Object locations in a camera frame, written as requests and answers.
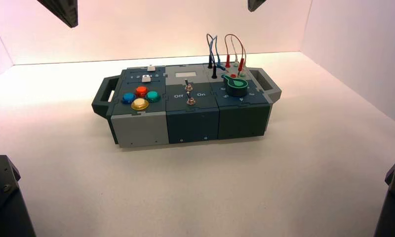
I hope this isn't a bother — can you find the blue cable with black plugs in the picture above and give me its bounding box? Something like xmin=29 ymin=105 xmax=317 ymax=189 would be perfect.
xmin=206 ymin=34 xmax=218 ymax=79

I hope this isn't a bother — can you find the blue round push button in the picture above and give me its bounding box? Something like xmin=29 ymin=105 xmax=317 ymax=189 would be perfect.
xmin=121 ymin=92 xmax=137 ymax=105

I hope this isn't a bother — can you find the white cable with pale plugs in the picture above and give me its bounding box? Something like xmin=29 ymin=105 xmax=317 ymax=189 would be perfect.
xmin=229 ymin=36 xmax=248 ymax=78

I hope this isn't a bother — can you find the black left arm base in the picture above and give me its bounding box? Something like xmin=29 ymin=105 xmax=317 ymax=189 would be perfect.
xmin=0 ymin=155 xmax=37 ymax=237

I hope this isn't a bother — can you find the teal round push button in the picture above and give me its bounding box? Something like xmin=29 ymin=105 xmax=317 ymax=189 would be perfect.
xmin=145 ymin=91 xmax=161 ymax=103

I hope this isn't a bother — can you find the blue cable with blue plug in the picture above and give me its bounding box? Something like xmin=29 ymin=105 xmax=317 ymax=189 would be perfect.
xmin=214 ymin=35 xmax=229 ymax=73

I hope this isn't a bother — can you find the yellow round push button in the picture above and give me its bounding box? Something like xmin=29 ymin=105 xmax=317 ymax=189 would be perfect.
xmin=131 ymin=98 xmax=150 ymax=112

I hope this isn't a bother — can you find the modular grey-blue control box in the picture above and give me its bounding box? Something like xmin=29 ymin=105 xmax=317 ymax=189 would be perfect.
xmin=91 ymin=64 xmax=282 ymax=149

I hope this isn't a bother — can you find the green rotary pointer knob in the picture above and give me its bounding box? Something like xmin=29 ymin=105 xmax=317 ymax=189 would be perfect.
xmin=221 ymin=74 xmax=249 ymax=98

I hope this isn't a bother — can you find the red cable with red plugs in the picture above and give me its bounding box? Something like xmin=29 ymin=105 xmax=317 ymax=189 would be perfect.
xmin=224 ymin=34 xmax=245 ymax=78

